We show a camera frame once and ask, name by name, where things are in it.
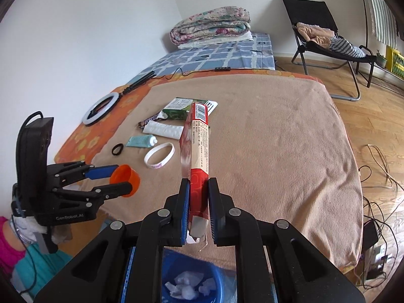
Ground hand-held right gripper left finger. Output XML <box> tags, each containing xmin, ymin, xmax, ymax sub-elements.
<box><xmin>33</xmin><ymin>178</ymin><xmax>191</xmax><ymax>303</ymax></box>

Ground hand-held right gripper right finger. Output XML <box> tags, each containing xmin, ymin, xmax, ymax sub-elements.
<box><xmin>207</xmin><ymin>177</ymin><xmax>367</xmax><ymax>303</ymax></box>

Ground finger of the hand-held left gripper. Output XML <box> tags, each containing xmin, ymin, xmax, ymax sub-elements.
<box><xmin>52</xmin><ymin>181</ymin><xmax>133</xmax><ymax>209</ymax></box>
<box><xmin>47</xmin><ymin>162</ymin><xmax>120</xmax><ymax>187</ymax></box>

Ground orange plastic cup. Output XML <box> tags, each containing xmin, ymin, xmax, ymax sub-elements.
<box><xmin>109</xmin><ymin>164</ymin><xmax>141</xmax><ymax>198</ymax></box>

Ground teal squeeze tube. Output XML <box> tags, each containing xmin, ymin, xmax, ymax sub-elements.
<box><xmin>125</xmin><ymin>135</ymin><xmax>158</xmax><ymax>148</ymax></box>

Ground white silicone wristband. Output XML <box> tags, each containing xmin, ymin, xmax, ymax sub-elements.
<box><xmin>144</xmin><ymin>143</ymin><xmax>175</xmax><ymax>169</ymax></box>

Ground red snack packet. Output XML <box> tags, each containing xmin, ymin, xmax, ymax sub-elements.
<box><xmin>179</xmin><ymin>102</ymin><xmax>211</xmax><ymax>243</ymax></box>

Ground blue plastic basket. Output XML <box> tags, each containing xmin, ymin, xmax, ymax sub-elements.
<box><xmin>162</xmin><ymin>248</ymin><xmax>237</xmax><ymax>303</ymax></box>

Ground dark candy bar wrapper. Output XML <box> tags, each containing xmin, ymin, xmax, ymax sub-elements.
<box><xmin>137</xmin><ymin>114</ymin><xmax>168</xmax><ymax>129</ymax></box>

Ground white plastic packet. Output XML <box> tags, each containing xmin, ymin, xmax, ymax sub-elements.
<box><xmin>143</xmin><ymin>120</ymin><xmax>185</xmax><ymax>139</ymax></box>

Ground green cardboard box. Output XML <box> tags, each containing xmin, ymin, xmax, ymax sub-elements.
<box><xmin>162</xmin><ymin>97</ymin><xmax>218</xmax><ymax>120</ymax></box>

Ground person's left hand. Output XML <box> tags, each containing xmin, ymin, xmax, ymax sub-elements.
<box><xmin>14</xmin><ymin>216</ymin><xmax>73</xmax><ymax>245</ymax></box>

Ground orange patterned sheet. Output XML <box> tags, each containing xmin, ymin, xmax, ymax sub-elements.
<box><xmin>54</xmin><ymin>69</ymin><xmax>357</xmax><ymax>273</ymax></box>

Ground person's pink clothing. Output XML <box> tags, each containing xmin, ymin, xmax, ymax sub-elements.
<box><xmin>0</xmin><ymin>216</ymin><xmax>29</xmax><ymax>275</ymax></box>

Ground beige fleece blanket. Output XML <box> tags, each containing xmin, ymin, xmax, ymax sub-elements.
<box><xmin>90</xmin><ymin>75</ymin><xmax>363</xmax><ymax>269</ymax></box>

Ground person's teal trousers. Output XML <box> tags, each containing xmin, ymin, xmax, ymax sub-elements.
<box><xmin>11</xmin><ymin>243</ymin><xmax>73</xmax><ymax>303</ymax></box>

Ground blue checked bed sheet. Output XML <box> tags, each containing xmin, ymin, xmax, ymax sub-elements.
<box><xmin>134</xmin><ymin>32</ymin><xmax>275</xmax><ymax>83</ymax></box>

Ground white power strip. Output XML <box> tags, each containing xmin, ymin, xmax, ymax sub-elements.
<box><xmin>363</xmin><ymin>244</ymin><xmax>389</xmax><ymax>280</ymax></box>

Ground white folded pillow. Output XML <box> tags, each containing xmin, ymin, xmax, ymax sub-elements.
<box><xmin>178</xmin><ymin>32</ymin><xmax>255</xmax><ymax>50</ymax></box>

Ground folded floral quilt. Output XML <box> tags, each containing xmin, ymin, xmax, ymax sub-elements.
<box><xmin>170</xmin><ymin>6</ymin><xmax>251</xmax><ymax>45</ymax></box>

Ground beige cloth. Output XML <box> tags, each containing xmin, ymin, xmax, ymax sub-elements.
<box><xmin>296</xmin><ymin>22</ymin><xmax>336</xmax><ymax>46</ymax></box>

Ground black folding chair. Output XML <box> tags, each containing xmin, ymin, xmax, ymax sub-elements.
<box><xmin>281</xmin><ymin>0</ymin><xmax>377</xmax><ymax>102</ymax></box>

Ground yellow plastic crate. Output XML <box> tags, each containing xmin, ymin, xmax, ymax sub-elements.
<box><xmin>386</xmin><ymin>46</ymin><xmax>404</xmax><ymax>79</ymax></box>

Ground black curved pole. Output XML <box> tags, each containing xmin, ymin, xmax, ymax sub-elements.
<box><xmin>356</xmin><ymin>0</ymin><xmax>370</xmax><ymax>49</ymax></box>

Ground green striped hanging cloth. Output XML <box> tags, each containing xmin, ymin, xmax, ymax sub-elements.
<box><xmin>366</xmin><ymin>0</ymin><xmax>398</xmax><ymax>46</ymax></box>

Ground white ring light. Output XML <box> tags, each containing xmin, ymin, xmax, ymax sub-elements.
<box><xmin>82</xmin><ymin>92</ymin><xmax>120</xmax><ymax>127</ymax></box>

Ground black ring light stand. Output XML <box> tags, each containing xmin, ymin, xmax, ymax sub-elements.
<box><xmin>121</xmin><ymin>71</ymin><xmax>157</xmax><ymax>95</ymax></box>

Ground black cable with remote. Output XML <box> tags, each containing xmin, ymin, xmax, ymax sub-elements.
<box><xmin>155</xmin><ymin>49</ymin><xmax>275</xmax><ymax>78</ymax></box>

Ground black floor cable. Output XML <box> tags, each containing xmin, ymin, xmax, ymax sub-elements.
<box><xmin>355</xmin><ymin>164</ymin><xmax>404</xmax><ymax>294</ymax></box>

